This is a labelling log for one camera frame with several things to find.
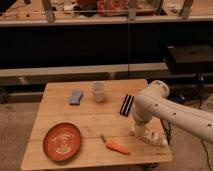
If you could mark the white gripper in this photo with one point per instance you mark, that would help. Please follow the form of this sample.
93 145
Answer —
140 131

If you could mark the orange pepper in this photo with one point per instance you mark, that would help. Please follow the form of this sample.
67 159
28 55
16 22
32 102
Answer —
112 145

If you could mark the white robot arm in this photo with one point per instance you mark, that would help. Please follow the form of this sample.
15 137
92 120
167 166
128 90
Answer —
152 101

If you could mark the orange ceramic bowl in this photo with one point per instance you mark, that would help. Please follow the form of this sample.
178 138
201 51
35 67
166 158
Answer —
62 142

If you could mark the white tube with label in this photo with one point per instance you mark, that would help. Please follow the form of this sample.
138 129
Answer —
149 136

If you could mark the black striped block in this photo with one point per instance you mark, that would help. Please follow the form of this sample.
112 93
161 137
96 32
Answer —
126 105

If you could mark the translucent plastic cup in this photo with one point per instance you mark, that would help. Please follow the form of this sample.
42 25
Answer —
98 90

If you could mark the wooden table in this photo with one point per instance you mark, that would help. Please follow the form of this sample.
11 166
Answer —
94 120

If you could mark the blue sponge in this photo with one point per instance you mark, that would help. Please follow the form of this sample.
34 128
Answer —
75 97

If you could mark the black box on shelf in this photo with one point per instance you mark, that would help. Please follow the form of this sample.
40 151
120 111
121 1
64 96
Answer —
190 59

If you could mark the long wooden shelf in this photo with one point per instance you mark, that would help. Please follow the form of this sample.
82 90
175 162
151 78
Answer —
25 76

